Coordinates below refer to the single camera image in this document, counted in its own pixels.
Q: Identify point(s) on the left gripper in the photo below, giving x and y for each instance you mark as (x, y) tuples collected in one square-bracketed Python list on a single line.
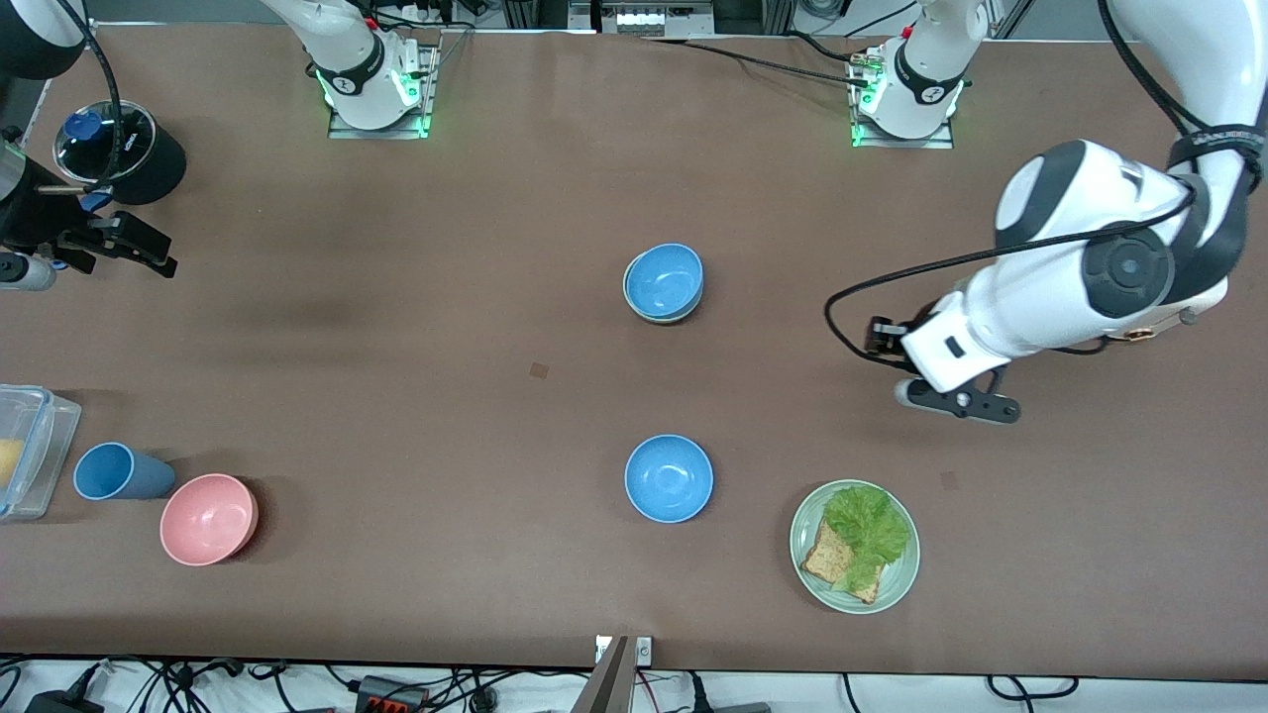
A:
[(885, 338)]

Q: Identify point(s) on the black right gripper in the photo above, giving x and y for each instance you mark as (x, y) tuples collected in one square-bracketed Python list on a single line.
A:
[(40, 220)]

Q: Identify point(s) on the green bowl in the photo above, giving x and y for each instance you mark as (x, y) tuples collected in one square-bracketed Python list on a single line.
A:
[(662, 320)]

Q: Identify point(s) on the blue bowl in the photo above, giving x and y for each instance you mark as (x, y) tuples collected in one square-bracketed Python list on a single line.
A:
[(669, 478), (664, 280)]

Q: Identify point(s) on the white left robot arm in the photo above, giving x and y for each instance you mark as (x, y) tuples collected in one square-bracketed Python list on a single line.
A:
[(1050, 188)]

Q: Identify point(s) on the pink bowl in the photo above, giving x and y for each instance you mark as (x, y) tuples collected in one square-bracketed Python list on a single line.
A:
[(208, 520)]

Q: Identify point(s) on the green lettuce leaf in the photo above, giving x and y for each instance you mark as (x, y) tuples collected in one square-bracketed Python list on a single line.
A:
[(870, 525)]

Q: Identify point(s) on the clear plastic container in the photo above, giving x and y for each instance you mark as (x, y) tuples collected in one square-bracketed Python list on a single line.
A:
[(45, 446)]

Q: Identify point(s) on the blue cup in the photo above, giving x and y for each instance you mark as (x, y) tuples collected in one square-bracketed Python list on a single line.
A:
[(124, 473)]

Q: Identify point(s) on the brown toast slice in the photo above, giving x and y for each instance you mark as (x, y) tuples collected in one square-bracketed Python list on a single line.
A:
[(824, 560)]

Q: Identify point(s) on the yellow food piece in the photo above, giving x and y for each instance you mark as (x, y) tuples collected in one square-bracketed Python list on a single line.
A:
[(8, 463)]

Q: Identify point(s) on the pale green plate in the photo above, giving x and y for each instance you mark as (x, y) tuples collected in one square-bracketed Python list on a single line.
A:
[(897, 579)]

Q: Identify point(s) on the white power strip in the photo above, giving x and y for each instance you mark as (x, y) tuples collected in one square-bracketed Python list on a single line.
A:
[(654, 18)]

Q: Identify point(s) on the black power adapter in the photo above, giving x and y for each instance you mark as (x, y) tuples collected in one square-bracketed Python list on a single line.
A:
[(61, 703)]

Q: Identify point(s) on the black orange connector box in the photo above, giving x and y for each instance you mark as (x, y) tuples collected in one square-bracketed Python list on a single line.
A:
[(391, 695)]

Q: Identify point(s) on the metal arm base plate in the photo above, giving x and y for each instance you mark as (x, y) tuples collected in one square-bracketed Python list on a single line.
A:
[(936, 142), (428, 89)]

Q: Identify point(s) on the white pole bracket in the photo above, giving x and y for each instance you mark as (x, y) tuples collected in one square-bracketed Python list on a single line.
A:
[(643, 650)]

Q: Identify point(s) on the grey camera pole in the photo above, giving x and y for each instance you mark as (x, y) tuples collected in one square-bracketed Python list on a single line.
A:
[(606, 683)]

